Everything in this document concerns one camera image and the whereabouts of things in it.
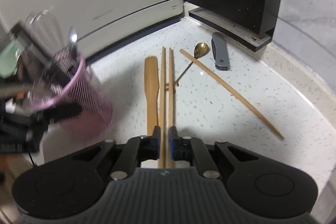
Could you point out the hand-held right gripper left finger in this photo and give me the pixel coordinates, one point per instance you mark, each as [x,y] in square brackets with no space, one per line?
[156,138]

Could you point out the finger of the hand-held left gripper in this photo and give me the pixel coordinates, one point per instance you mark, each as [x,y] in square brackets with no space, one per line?
[65,111]
[29,43]

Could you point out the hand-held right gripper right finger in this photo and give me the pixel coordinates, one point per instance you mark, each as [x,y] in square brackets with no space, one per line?
[172,140]

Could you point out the pink mesh cup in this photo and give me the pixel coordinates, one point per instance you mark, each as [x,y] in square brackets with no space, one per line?
[92,113]

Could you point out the bamboo spatula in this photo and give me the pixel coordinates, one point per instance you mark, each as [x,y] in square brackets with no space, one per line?
[151,87]

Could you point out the small gold spoon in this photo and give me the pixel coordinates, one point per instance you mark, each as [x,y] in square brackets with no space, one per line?
[201,49]

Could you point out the green plastic container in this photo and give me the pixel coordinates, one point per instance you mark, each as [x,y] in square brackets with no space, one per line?
[8,61]

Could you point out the grey folding knife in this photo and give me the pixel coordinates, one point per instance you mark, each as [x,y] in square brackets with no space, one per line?
[220,50]

